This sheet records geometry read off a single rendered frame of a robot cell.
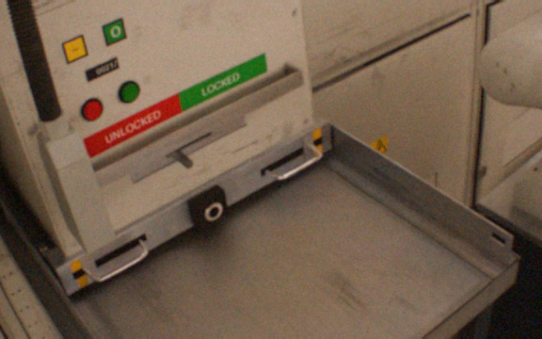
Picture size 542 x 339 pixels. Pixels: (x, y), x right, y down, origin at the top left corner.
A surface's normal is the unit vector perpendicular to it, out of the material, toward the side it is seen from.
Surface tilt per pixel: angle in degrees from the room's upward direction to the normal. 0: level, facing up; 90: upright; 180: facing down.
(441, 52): 90
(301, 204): 0
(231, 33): 90
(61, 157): 60
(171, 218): 90
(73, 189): 90
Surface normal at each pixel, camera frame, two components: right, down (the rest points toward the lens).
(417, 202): -0.79, 0.44
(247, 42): 0.60, 0.44
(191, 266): -0.11, -0.79
